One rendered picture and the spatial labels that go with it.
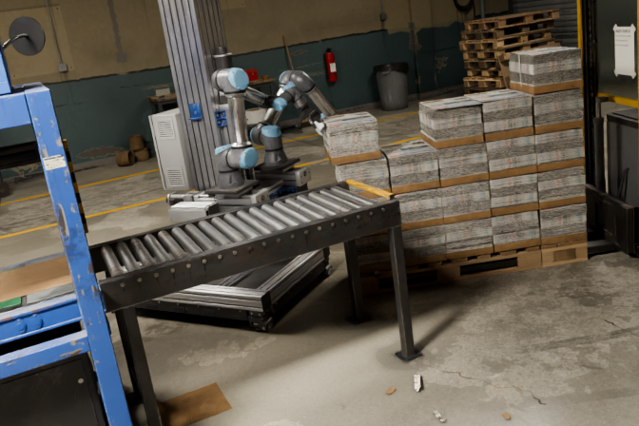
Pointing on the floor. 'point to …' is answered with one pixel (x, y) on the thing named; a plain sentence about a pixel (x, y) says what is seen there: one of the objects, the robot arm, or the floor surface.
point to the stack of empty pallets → (528, 25)
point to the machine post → (78, 254)
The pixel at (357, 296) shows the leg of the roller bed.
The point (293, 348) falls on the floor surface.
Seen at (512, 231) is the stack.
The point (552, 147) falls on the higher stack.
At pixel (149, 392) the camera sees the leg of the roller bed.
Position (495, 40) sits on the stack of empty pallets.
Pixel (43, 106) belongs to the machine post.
